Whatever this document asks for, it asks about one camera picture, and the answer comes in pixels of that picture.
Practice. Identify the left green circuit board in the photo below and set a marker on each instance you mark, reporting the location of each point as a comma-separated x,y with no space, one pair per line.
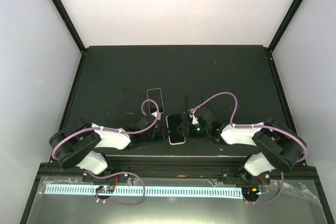
105,189

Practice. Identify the right black frame post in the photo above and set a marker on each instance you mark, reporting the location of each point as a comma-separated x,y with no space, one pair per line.
293,8

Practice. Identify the beige cased phone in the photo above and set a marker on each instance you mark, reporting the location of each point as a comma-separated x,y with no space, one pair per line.
170,142

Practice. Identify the blue smartphone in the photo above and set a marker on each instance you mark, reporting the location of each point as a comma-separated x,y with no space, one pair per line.
155,98

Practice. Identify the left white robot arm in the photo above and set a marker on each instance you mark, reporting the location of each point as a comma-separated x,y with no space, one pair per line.
74,146

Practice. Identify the right circuit board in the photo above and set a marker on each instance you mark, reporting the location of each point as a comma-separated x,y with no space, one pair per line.
254,191

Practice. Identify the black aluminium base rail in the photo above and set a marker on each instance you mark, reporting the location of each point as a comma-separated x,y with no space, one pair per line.
223,170

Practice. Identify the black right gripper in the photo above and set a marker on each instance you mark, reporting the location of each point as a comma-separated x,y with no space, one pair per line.
186,130

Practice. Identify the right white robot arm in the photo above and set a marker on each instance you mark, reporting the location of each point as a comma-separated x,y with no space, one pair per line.
279,147

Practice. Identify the left black frame post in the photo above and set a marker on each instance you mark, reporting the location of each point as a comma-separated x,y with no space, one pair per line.
58,4

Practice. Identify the white smartphone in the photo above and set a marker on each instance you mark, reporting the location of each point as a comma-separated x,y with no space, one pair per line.
193,99

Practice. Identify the black frame post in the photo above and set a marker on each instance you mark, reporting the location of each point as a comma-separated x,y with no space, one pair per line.
293,8
58,4

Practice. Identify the clear acrylic sheet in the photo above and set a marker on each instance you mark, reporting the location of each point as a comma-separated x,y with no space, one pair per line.
288,202

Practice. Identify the white slotted cable duct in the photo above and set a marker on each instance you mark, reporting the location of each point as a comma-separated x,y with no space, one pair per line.
148,191

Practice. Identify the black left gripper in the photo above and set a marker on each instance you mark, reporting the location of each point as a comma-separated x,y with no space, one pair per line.
161,134

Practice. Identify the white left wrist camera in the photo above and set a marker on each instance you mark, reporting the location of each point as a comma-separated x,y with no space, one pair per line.
157,115

